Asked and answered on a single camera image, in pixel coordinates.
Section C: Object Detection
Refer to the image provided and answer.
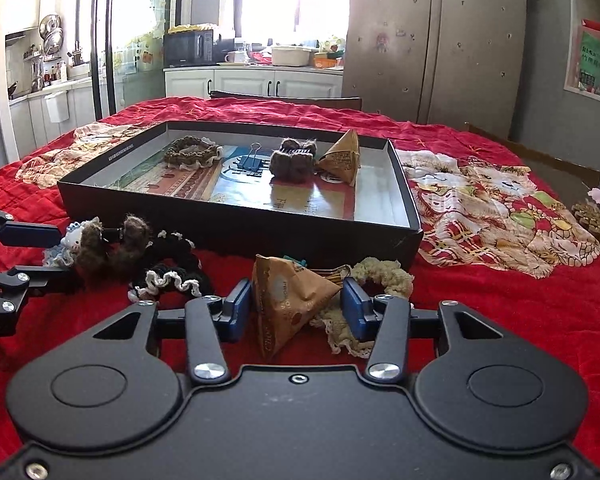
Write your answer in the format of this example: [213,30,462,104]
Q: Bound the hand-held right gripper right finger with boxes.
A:
[341,277,511,385]

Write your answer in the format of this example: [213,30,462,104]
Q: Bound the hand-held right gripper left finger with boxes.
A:
[92,279,253,385]

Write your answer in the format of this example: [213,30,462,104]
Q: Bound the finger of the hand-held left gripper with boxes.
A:
[0,265,84,339]
[0,195,64,250]

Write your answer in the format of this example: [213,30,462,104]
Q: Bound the light blue knitted scrunchie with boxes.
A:
[42,220,83,269]

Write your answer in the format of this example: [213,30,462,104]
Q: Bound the beige knitted scrunchie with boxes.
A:
[312,257,415,359]

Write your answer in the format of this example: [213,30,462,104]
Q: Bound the brown pyramid snack packet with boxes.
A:
[315,129,362,187]
[251,254,342,359]

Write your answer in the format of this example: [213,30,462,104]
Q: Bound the black and white scrunchie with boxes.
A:
[127,230,216,304]

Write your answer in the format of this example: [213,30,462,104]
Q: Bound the shallow black cardboard box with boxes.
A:
[57,120,424,272]

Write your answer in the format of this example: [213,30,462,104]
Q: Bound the brown fuzzy hair claw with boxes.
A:
[75,214,154,279]
[269,137,319,181]

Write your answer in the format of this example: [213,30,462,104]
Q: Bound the dark blue binder clip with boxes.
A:
[235,142,264,176]

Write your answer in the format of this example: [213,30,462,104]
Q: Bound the brown knitted scrunchie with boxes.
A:
[162,136,224,171]

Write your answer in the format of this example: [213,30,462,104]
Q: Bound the white kitchen counter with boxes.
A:
[7,76,99,162]

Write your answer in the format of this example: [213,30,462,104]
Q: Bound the red printed quilt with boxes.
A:
[0,96,600,468]

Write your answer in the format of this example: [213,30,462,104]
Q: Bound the white hanging bin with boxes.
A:
[44,90,71,124]

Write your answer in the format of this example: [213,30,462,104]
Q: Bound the printed picture sheet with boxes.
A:
[100,142,357,222]

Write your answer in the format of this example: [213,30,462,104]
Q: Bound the steel pot lids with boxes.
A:
[38,13,64,56]

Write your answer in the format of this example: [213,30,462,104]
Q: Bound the white kitchen cabinet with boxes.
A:
[163,65,344,102]

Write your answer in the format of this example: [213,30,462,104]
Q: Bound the black microwave oven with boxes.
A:
[162,30,216,68]

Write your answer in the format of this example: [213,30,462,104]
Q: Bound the brown wooden chair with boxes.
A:
[463,122,600,192]

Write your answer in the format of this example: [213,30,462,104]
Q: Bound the cream plastic basin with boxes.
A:
[270,45,319,67]

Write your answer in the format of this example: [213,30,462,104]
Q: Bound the grey double-door fridge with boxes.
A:
[342,0,529,139]

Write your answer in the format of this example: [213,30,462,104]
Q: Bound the green paper bag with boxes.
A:
[575,19,600,94]

